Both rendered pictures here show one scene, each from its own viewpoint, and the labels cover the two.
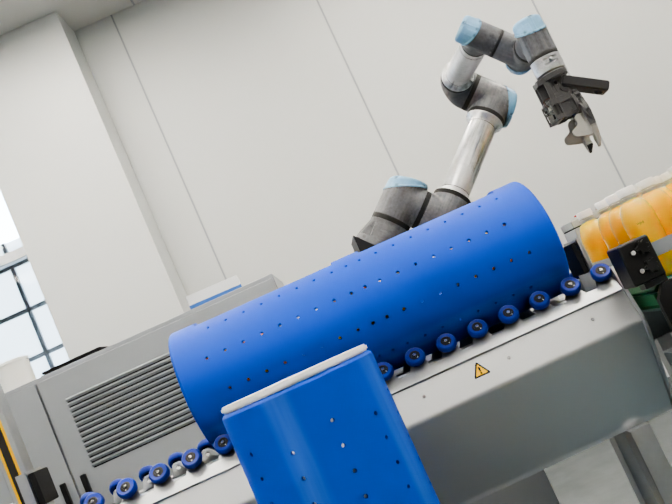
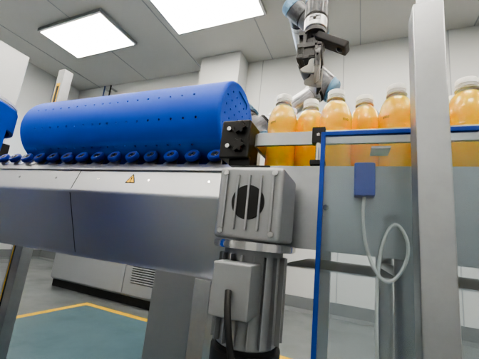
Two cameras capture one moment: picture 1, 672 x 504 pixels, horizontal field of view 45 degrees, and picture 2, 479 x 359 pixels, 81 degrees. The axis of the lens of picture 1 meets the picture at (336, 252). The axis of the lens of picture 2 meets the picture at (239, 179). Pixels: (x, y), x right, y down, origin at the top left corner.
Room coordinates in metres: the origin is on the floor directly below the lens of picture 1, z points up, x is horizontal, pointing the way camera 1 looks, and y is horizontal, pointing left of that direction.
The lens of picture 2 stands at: (1.15, -0.83, 0.74)
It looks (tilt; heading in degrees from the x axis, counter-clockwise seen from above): 12 degrees up; 25
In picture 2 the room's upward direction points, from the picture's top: 6 degrees clockwise
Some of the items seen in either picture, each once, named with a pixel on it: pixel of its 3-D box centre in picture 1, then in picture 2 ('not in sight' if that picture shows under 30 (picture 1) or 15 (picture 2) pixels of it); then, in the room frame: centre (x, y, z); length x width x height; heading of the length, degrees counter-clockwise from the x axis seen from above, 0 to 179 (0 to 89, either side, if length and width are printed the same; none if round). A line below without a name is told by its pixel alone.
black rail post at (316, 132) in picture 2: not in sight; (318, 147); (1.71, -0.74, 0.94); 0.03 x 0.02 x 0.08; 93
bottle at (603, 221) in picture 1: (623, 243); not in sight; (1.94, -0.62, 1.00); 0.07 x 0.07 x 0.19
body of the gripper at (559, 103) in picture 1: (560, 97); (311, 48); (1.97, -0.66, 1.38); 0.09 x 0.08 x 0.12; 93
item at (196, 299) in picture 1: (215, 295); not in sight; (3.58, 0.57, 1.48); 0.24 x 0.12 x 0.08; 99
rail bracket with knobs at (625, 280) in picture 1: (636, 265); (240, 147); (1.72, -0.56, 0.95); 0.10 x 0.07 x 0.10; 3
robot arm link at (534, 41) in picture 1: (534, 40); (316, 8); (1.98, -0.66, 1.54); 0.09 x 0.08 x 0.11; 5
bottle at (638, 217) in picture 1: (647, 234); (281, 138); (1.79, -0.63, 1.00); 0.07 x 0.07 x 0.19
